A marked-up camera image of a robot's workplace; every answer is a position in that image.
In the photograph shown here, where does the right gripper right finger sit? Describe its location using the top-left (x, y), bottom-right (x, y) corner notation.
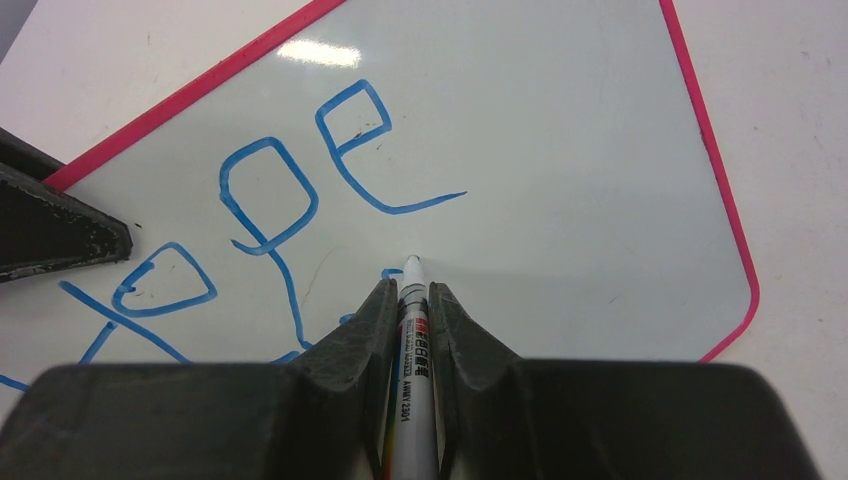
top-left (429, 283), bottom-right (819, 479)

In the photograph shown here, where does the white marker pen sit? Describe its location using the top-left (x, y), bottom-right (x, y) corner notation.
top-left (382, 255), bottom-right (439, 479)

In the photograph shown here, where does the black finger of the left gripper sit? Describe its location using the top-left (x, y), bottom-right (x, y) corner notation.
top-left (1, 130), bottom-right (133, 283)

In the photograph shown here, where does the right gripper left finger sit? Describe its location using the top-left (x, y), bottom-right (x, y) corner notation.
top-left (1, 280), bottom-right (398, 479)

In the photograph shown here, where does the pink-framed whiteboard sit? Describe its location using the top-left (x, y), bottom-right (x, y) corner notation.
top-left (1, 1), bottom-right (759, 413)

